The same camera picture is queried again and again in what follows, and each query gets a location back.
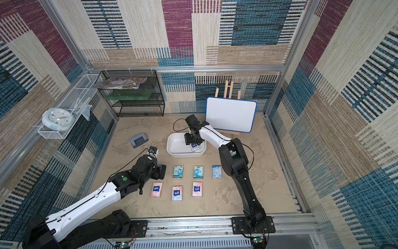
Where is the pink blue tissue pack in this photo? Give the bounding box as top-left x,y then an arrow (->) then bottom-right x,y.
172,186 -> 182,201
190,144 -> 200,152

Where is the teal cartoon tissue pack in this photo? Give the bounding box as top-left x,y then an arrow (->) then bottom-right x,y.
173,166 -> 183,179
193,166 -> 204,179

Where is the blue striped tissue pack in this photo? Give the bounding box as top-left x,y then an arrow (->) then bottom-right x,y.
212,166 -> 222,179

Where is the pink white tissue pack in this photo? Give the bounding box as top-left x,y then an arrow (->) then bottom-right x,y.
192,182 -> 203,197

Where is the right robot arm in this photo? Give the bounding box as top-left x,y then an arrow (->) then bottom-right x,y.
184,115 -> 275,233

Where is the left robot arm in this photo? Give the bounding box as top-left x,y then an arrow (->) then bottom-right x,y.
22,155 -> 166,249

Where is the white plastic storage box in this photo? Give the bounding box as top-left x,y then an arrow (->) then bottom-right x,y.
166,133 -> 207,158

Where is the blue grey hole punch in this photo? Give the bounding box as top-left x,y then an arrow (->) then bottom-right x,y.
130,133 -> 148,148

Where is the blue framed whiteboard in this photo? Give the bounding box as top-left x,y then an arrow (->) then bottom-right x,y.
205,97 -> 257,133

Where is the green board on shelf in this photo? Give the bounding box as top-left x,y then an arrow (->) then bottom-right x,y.
105,90 -> 153,101

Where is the colourful magazine on shelf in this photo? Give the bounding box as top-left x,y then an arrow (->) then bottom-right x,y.
93,77 -> 148,90

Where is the white round clock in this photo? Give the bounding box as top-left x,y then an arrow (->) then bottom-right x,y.
41,107 -> 75,131

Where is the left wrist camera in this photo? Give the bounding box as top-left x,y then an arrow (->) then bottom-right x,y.
148,146 -> 159,158

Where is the black wire mesh shelf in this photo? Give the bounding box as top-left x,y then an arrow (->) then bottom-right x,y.
93,70 -> 165,118

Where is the white wire wall basket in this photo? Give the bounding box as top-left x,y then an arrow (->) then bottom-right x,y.
38,74 -> 98,140

